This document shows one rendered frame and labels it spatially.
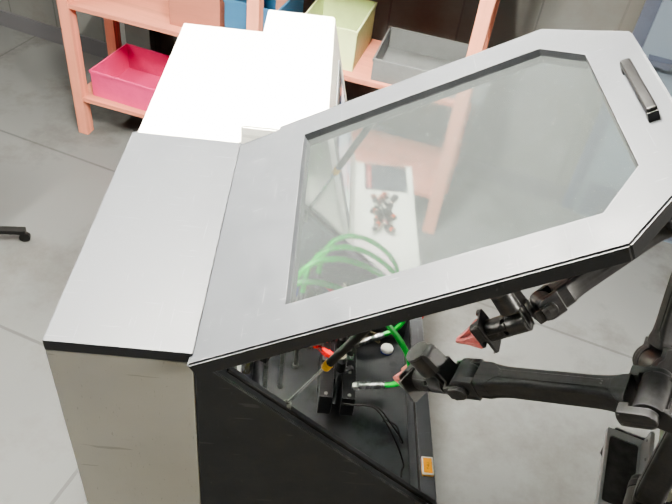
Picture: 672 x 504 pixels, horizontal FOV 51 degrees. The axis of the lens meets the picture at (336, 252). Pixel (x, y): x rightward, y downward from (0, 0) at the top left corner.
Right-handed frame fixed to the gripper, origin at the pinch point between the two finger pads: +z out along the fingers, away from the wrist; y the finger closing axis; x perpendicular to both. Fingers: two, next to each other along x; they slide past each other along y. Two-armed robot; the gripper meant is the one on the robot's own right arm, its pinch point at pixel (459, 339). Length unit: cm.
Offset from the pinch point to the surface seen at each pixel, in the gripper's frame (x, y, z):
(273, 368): -1, 9, 62
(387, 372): -12.6, -14.8, 38.3
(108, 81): -190, 99, 214
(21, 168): -140, 95, 263
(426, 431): 12.1, -17.1, 19.0
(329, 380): 8.0, 5.8, 37.3
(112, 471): 55, 37, 60
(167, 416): 52, 45, 33
